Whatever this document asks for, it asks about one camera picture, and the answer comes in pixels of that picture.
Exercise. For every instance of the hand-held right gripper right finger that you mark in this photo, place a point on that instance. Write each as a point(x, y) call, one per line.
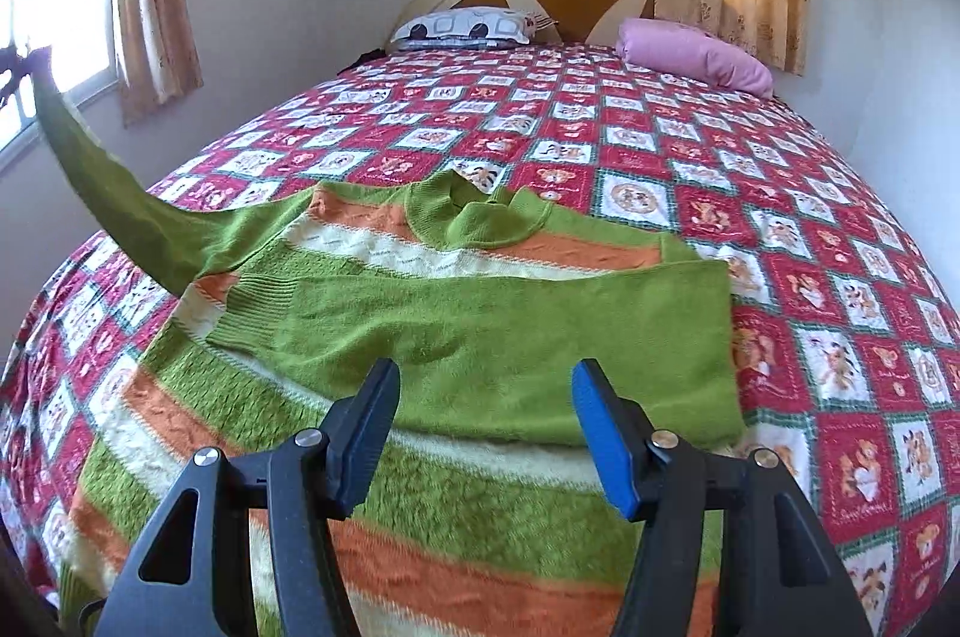
point(604, 434)

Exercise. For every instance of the red printed bear blanket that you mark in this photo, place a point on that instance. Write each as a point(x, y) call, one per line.
point(825, 232)

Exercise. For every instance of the dark cloth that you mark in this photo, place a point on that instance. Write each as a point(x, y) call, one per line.
point(361, 60)

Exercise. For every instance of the pink pillow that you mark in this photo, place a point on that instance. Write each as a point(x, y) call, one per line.
point(697, 54)

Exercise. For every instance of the window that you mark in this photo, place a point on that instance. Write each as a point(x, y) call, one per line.
point(64, 7)

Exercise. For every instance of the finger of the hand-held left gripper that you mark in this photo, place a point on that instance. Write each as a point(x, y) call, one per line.
point(19, 75)

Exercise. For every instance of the green striped knit sweater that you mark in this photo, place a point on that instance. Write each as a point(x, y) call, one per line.
point(487, 337)

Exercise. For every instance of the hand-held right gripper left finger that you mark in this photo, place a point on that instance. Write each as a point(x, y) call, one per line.
point(360, 438)

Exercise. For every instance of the white patterned pillow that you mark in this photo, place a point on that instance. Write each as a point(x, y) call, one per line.
point(465, 26)

